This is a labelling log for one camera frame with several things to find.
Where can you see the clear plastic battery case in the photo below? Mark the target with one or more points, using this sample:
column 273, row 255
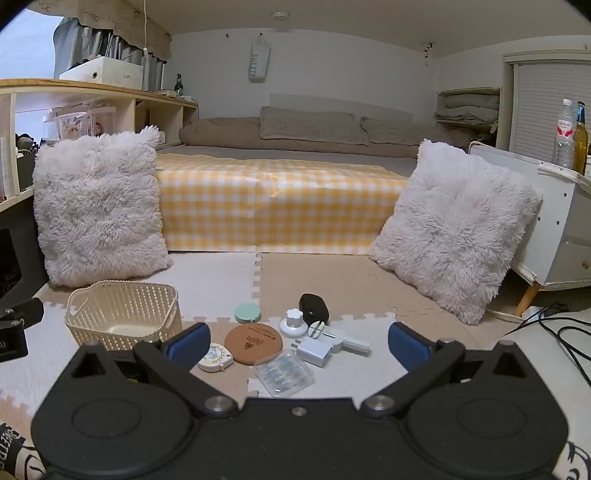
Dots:
column 284, row 374

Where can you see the dark bag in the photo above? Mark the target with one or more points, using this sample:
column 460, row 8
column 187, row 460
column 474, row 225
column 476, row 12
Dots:
column 27, row 161

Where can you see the round ceiling fixture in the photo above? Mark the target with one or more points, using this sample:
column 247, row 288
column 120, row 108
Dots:
column 280, row 15

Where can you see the white plastic hand tool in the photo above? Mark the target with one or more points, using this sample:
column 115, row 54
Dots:
column 351, row 344

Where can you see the clear plastic storage box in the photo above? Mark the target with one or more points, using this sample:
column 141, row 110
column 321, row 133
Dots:
column 78, row 122

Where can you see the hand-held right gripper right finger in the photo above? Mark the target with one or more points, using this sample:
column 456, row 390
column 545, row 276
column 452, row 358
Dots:
column 405, row 345

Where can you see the white hanging wall banner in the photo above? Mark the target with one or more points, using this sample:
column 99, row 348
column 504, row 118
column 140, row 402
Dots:
column 259, row 60

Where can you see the mint green round case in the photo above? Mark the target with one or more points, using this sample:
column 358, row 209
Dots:
column 247, row 314

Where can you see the black oval case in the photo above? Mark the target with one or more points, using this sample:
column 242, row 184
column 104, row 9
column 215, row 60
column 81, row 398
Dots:
column 314, row 307

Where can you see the yellow checked bed cloth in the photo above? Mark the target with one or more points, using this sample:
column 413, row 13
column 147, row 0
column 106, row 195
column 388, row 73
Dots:
column 277, row 207

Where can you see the long taupe bolster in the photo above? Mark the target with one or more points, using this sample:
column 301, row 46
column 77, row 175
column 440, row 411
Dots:
column 217, row 131

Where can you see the grey bed sheet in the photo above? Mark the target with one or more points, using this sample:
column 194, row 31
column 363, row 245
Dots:
column 286, row 159

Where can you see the white slatted blind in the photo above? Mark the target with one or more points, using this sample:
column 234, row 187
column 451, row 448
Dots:
column 549, row 110

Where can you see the large taupe pillow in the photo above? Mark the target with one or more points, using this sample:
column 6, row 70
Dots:
column 309, row 122

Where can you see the cream plastic lattice basket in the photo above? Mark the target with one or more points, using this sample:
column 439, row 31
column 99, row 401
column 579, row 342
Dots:
column 121, row 305

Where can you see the beige scalloped valance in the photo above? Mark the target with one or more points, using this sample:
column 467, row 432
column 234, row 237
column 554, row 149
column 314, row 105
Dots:
column 115, row 18

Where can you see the white charger adapter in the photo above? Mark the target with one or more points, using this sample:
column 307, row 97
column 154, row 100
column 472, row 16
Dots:
column 314, row 354

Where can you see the fluffy white cushion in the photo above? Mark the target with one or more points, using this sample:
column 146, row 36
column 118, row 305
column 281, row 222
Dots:
column 101, row 207
column 455, row 230

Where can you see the white storage box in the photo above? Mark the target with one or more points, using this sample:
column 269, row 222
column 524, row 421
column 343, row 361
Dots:
column 104, row 74

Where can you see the green glass bottle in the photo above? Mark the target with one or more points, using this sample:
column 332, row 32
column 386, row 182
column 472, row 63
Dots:
column 178, row 85

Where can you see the yellow drink bottle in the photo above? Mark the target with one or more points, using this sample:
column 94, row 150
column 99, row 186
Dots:
column 581, row 143

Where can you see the white knob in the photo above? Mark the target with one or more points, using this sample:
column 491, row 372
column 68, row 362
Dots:
column 293, row 325

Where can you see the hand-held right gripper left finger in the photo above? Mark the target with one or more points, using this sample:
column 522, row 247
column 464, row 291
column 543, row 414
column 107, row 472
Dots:
column 190, row 345

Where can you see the beige white foam puzzle mat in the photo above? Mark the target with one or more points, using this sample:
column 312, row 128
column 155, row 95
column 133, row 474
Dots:
column 323, row 281

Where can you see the black furniture panel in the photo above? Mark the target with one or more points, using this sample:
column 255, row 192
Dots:
column 9, row 267

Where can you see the white cabinet with wooden legs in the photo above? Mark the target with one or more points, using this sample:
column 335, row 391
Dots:
column 561, row 230

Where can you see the grey curtain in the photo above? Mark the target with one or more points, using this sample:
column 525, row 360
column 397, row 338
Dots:
column 111, row 46

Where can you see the white headboard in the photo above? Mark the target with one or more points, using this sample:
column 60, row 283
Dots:
column 323, row 101

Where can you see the clear water bottle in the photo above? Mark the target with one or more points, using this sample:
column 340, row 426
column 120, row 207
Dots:
column 563, row 138

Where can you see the folded grey bedding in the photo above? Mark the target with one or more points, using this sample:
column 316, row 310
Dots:
column 468, row 108

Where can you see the wooden shelf unit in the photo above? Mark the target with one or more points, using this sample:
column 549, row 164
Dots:
column 115, row 94

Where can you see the small taupe pillow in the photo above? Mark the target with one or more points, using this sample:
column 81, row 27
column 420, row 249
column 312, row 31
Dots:
column 392, row 131

